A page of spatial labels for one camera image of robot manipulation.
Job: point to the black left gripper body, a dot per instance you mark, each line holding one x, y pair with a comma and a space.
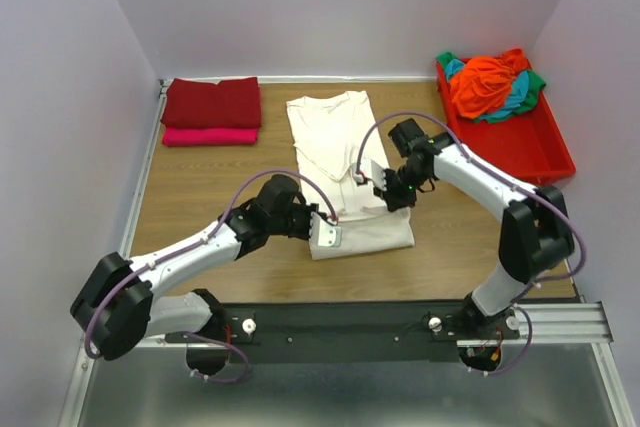
296, 224

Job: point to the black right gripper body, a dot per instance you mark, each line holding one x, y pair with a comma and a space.
400, 188

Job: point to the white t-shirt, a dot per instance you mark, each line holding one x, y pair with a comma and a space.
327, 135

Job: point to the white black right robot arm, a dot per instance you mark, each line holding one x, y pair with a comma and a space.
535, 234

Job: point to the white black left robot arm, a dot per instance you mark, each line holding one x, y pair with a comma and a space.
114, 306

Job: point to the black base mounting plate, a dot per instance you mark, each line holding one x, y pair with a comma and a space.
348, 332

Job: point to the dark red folded t-shirt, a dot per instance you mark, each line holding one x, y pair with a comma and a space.
234, 103

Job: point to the orange t-shirt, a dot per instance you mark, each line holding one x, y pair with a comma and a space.
482, 84

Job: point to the red plastic bin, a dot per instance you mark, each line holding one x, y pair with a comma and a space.
528, 146

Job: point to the pink folded t-shirt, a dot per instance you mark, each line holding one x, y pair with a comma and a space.
174, 137

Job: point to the teal t-shirt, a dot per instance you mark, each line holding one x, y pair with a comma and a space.
517, 92

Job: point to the green t-shirt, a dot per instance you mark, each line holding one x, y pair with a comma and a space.
532, 82

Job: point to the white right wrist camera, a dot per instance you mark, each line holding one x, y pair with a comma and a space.
368, 171

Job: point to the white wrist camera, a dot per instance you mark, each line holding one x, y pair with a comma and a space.
324, 233
368, 171

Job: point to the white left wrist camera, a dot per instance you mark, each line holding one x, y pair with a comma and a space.
324, 233

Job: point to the aluminium left side rail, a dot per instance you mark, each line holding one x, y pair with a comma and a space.
127, 219

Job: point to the aluminium frame rail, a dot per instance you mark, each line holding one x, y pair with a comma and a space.
545, 323

